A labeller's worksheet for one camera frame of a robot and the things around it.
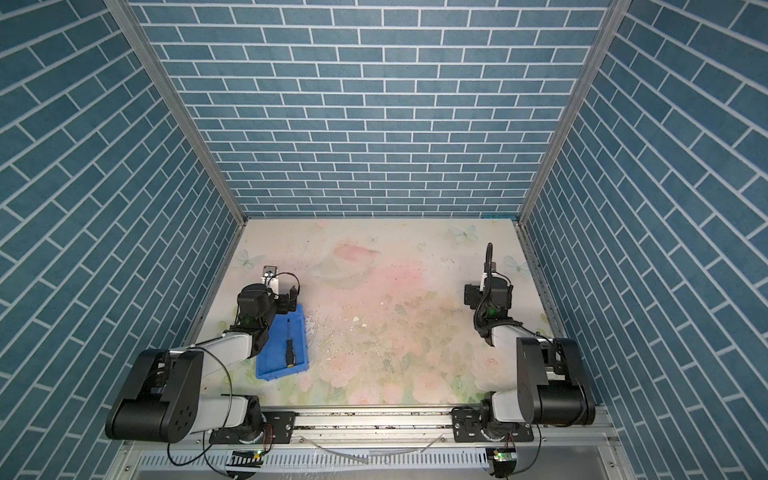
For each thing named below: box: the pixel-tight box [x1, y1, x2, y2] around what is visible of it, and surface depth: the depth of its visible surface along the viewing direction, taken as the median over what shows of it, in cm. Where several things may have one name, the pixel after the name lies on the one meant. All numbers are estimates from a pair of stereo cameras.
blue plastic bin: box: [256, 304, 309, 382], surface depth 86 cm
